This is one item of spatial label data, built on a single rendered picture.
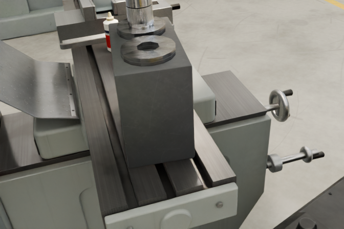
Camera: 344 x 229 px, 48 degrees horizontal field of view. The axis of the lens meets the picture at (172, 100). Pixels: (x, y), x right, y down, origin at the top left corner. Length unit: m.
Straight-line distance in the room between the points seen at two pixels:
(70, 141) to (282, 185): 1.26
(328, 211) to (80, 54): 0.80
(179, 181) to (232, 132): 0.52
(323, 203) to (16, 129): 0.90
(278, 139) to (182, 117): 1.70
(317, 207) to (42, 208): 0.75
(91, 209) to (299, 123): 1.57
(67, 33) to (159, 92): 0.60
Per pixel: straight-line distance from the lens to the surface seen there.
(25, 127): 1.22
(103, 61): 1.05
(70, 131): 1.01
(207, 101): 1.06
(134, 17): 0.69
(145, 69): 0.58
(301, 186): 2.04
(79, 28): 1.15
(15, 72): 1.09
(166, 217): 0.64
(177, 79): 0.59
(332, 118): 2.54
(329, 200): 1.17
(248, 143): 1.20
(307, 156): 1.36
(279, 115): 1.39
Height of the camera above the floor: 1.42
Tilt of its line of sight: 33 degrees down
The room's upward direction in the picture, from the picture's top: 4 degrees counter-clockwise
